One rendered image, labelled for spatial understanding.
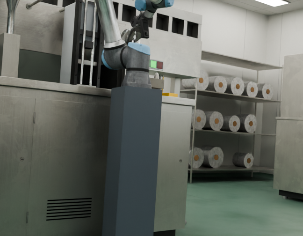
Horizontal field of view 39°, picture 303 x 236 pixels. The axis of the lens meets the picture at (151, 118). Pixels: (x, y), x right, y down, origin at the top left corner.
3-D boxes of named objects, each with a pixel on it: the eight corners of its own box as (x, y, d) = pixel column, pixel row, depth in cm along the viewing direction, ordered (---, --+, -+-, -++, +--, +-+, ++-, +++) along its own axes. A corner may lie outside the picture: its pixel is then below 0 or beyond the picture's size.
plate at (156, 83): (143, 85, 273) (144, 76, 273) (111, 88, 305) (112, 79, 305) (163, 88, 282) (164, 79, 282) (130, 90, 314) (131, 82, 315)
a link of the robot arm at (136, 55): (140, 67, 209) (141, 39, 209) (119, 68, 217) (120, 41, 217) (154, 70, 219) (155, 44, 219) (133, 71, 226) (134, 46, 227)
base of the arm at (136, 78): (156, 89, 213) (157, 69, 213) (127, 86, 207) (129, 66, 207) (144, 91, 227) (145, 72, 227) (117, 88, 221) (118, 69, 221)
